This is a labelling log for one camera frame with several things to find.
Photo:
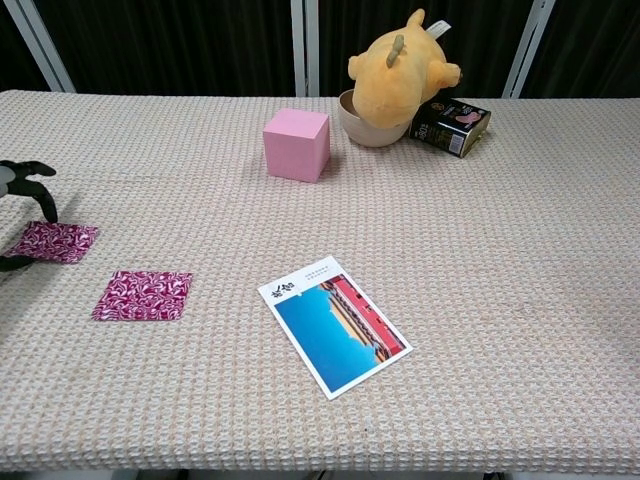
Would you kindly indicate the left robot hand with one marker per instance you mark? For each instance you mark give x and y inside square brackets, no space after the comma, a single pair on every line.
[25,187]

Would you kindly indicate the magenta patterned tile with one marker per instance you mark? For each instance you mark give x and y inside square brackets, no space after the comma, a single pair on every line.
[55,242]
[142,295]

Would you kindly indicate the black curtain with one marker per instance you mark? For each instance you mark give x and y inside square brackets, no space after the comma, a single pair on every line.
[200,45]
[600,45]
[480,30]
[12,60]

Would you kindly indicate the pink cube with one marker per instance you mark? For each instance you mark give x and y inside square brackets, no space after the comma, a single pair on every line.
[295,150]

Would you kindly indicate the blue and red postcard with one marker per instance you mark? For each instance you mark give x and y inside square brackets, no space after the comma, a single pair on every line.
[330,330]

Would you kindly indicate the beige bowl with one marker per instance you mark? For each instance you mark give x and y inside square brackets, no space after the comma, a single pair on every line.
[370,136]

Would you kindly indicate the yellow plush toy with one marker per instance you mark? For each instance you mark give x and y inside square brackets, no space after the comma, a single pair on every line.
[395,75]

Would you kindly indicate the black printed box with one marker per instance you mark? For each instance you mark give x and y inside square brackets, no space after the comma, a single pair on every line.
[450,130]

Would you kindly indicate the beige woven tablecloth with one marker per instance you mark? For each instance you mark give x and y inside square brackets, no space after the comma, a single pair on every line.
[450,300]

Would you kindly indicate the grey metal frame post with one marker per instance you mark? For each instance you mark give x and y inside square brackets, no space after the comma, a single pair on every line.
[522,65]
[40,50]
[305,50]

